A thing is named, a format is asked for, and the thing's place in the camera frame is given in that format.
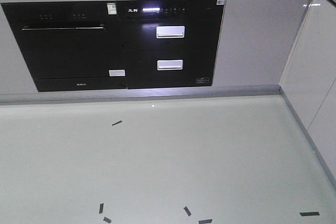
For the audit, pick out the black built-in sterilizer cabinet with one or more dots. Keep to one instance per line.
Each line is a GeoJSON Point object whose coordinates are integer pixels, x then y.
{"type": "Point", "coordinates": [170, 43]}

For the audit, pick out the black built-in dishwasher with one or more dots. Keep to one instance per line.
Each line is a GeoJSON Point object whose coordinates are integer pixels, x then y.
{"type": "Point", "coordinates": [69, 46]}

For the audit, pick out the white cabinet door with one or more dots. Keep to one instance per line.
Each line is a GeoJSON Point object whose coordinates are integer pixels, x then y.
{"type": "Point", "coordinates": [255, 41]}

